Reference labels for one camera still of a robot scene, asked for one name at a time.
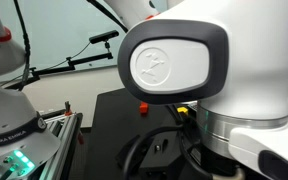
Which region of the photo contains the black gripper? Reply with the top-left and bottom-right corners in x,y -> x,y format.
200,153 -> 238,178

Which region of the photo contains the black remote control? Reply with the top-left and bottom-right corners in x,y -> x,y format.
186,100 -> 198,113

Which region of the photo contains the yellow block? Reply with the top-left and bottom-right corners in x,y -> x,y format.
176,106 -> 189,117

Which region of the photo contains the orange arch block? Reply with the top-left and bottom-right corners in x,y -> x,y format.
139,101 -> 150,116

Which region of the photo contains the red toggle clamp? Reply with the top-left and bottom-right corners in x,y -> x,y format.
63,100 -> 74,117

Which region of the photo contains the glass whiteboard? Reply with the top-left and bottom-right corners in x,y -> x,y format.
0,0 -> 152,83

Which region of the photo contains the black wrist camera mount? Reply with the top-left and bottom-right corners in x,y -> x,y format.
115,133 -> 173,171

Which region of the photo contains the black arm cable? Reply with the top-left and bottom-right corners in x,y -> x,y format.
122,124 -> 202,180

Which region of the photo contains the aluminium frame rail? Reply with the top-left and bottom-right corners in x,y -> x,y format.
38,111 -> 84,180

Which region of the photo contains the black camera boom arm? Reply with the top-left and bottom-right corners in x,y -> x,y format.
3,51 -> 114,91

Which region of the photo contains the black stereo camera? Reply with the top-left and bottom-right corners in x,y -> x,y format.
88,29 -> 120,45

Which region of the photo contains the black idle robot cable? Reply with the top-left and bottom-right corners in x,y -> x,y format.
13,0 -> 32,92

